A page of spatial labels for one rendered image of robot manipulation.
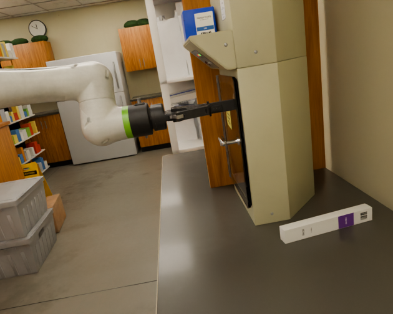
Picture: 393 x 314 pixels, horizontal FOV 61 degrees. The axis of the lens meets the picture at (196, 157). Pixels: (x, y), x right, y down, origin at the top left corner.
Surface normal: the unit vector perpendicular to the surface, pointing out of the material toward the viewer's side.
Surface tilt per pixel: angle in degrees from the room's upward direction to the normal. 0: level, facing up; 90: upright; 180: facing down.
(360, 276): 0
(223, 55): 90
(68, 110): 90
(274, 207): 90
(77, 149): 90
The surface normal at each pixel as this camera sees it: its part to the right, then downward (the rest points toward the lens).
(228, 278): -0.15, -0.95
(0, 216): 0.11, 0.36
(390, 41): -0.98, 0.17
